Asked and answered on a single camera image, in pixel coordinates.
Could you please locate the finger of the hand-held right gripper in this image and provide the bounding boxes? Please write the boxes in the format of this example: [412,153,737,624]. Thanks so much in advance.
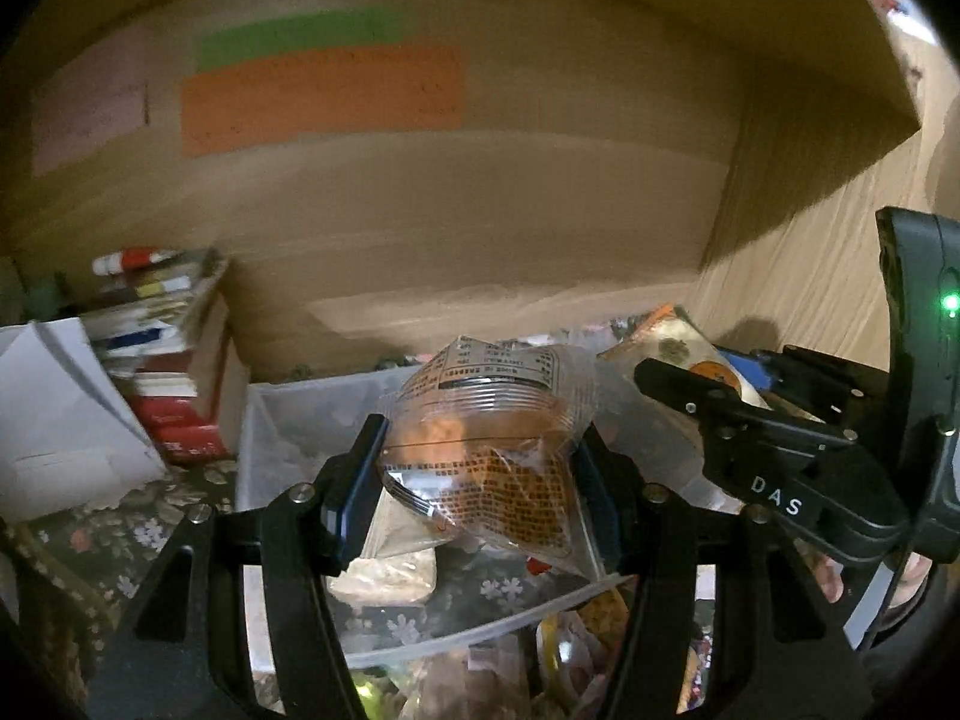
[750,345,895,428]
[634,358,912,563]

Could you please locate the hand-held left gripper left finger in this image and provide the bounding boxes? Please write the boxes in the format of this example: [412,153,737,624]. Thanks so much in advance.
[90,412,391,720]

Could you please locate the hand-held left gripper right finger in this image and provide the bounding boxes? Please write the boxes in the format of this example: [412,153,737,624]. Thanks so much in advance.
[571,424,875,720]

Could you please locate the clear plastic bin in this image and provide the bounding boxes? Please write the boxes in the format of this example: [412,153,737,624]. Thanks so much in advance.
[236,367,646,691]

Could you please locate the clear printed snack packet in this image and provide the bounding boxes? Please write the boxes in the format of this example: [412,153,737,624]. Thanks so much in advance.
[377,335,602,580]

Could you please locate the yellow snack packet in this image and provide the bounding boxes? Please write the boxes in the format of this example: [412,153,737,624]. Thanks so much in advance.
[600,305,773,412]

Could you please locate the person's right hand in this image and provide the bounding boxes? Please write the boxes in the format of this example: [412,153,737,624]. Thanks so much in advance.
[821,551,935,616]

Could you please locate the beige snack packet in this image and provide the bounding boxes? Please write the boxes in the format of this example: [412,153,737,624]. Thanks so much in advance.
[330,493,440,607]

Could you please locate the stack of books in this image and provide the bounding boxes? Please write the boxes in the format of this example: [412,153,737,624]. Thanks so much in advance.
[81,246,250,464]

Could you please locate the pile of mixed snack packets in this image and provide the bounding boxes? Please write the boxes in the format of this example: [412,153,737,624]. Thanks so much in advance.
[345,591,713,720]

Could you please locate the dark floral cloth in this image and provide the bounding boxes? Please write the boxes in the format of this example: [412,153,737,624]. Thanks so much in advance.
[0,456,252,720]

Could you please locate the large cardboard box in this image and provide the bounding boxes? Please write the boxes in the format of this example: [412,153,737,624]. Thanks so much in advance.
[0,0,923,385]

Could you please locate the white paper envelope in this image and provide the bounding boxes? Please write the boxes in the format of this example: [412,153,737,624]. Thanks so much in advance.
[0,317,170,523]

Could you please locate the orange paper label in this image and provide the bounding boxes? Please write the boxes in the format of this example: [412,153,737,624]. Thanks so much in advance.
[180,45,468,159]

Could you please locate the green paper label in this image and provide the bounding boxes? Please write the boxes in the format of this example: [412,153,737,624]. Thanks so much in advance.
[196,7,407,70]

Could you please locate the pink paper label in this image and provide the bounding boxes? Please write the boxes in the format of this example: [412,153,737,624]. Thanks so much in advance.
[30,25,151,178]

